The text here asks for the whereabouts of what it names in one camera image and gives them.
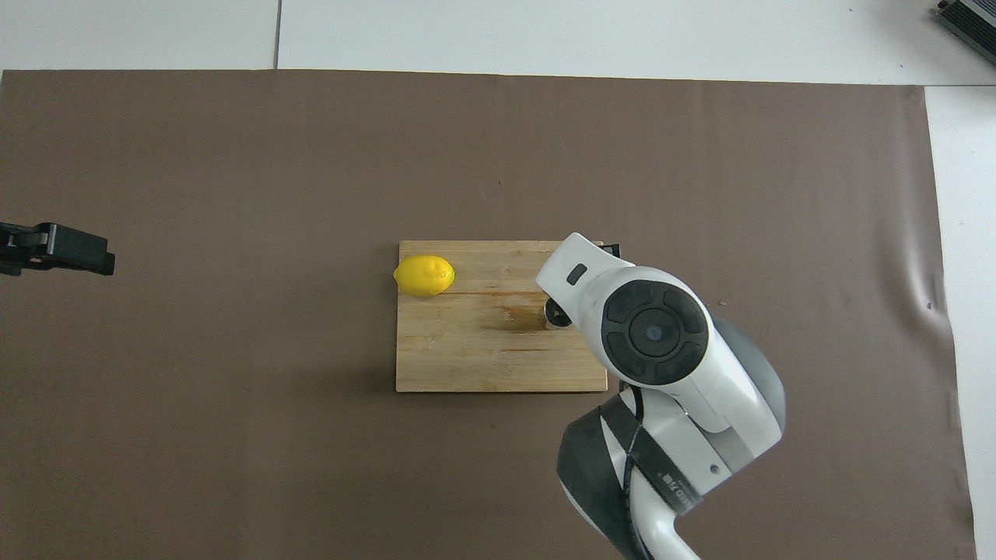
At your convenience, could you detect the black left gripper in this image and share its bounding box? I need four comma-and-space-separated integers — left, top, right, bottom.
0, 222, 117, 276

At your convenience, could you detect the steel double jigger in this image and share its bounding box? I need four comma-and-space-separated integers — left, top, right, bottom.
542, 298, 575, 332

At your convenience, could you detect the wooden cutting board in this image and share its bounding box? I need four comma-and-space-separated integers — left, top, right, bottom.
395, 240, 608, 393

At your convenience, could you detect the yellow lemon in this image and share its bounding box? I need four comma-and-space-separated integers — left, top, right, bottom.
393, 255, 456, 297

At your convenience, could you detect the brown paper table mat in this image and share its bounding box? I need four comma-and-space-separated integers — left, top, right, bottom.
0, 68, 978, 560

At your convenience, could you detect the grey ribbed metal device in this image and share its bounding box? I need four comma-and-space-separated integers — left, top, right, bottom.
932, 0, 996, 67

